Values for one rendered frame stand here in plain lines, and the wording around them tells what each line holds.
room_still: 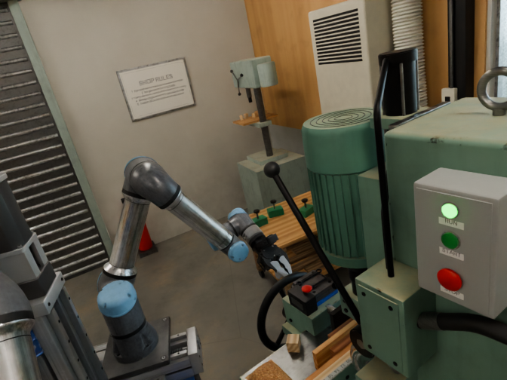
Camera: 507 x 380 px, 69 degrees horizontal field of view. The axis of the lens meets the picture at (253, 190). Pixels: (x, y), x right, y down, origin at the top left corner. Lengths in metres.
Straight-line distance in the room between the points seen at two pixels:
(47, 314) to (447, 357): 0.82
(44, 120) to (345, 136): 3.13
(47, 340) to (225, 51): 3.32
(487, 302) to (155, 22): 3.52
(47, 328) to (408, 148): 0.84
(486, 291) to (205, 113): 3.50
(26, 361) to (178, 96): 3.25
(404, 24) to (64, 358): 2.05
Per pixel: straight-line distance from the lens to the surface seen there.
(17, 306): 0.69
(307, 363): 1.06
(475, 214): 0.47
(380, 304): 0.62
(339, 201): 0.76
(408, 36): 2.25
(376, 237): 0.74
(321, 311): 1.10
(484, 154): 0.52
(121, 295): 1.28
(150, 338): 1.36
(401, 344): 0.65
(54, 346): 1.03
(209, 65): 3.86
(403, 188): 0.60
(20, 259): 0.96
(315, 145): 0.73
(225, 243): 1.30
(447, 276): 0.52
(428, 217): 0.51
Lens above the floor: 1.68
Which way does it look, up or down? 21 degrees down
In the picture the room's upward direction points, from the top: 12 degrees counter-clockwise
